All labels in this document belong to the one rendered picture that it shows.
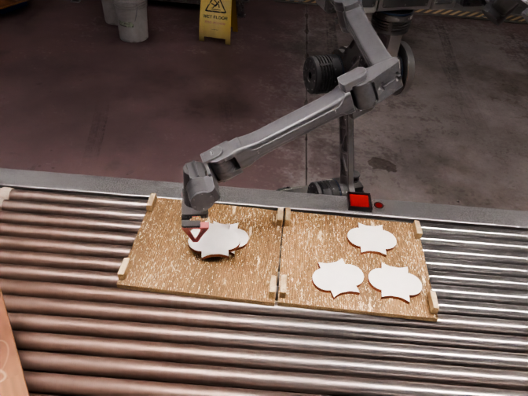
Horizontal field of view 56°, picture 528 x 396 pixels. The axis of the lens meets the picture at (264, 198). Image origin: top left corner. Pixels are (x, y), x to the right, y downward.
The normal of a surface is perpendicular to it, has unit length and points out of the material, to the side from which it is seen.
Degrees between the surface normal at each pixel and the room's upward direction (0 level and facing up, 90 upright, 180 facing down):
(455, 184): 0
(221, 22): 78
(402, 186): 0
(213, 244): 0
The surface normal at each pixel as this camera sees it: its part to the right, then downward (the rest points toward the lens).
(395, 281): 0.07, -0.75
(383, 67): -0.34, -0.63
